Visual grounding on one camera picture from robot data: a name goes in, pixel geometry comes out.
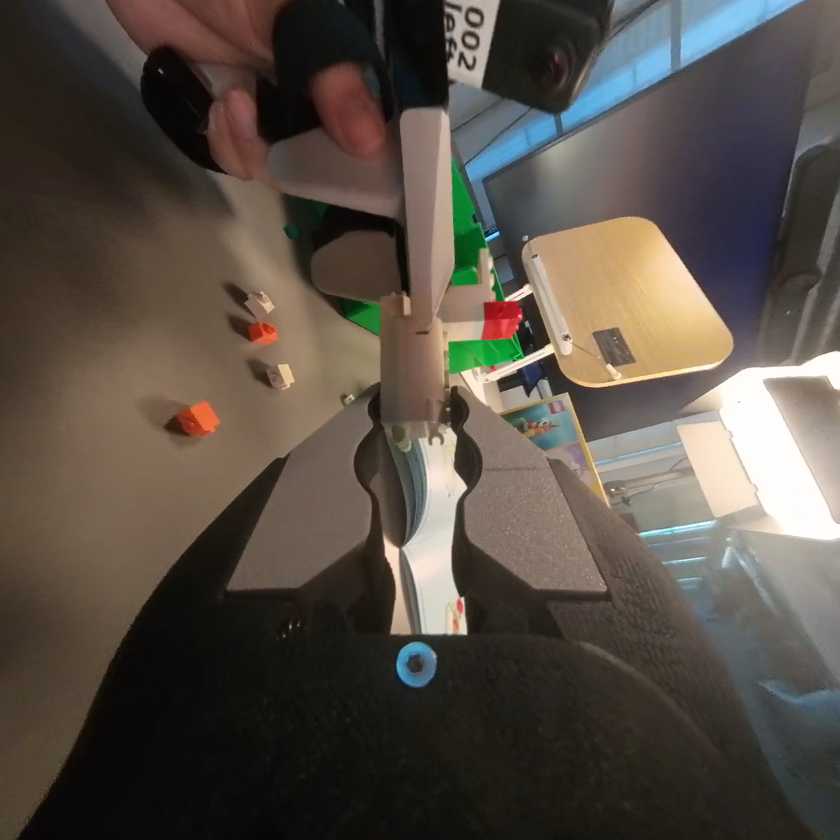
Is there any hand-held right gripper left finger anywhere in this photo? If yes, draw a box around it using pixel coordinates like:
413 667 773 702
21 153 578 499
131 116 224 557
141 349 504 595
226 386 396 632

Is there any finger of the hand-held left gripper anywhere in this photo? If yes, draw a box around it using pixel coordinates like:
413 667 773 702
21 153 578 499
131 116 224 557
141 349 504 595
400 107 456 329

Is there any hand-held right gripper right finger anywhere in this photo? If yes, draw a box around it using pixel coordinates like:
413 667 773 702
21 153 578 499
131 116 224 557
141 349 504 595
451 386 608 632

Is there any white lego animal model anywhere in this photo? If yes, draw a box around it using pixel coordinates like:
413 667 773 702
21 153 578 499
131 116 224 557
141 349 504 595
381 292 525 454

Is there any yellow lego set box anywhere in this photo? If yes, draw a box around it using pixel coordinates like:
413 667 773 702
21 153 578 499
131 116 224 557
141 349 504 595
500 392 605 503

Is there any person's left hand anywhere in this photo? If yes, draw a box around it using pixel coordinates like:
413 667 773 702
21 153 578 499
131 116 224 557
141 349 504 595
108 0 389 182

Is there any green plastic bin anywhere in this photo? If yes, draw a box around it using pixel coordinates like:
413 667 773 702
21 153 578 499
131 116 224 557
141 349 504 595
298 156 526 370

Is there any open light blue instruction booklet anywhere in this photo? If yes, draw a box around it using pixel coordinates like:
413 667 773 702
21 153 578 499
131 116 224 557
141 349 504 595
382 430 472 635

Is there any dark blue partition panel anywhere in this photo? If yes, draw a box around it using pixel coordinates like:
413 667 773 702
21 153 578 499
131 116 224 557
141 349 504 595
482 0 815 442

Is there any small light wooden table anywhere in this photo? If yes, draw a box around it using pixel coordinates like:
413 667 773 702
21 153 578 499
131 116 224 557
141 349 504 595
472 217 734 389

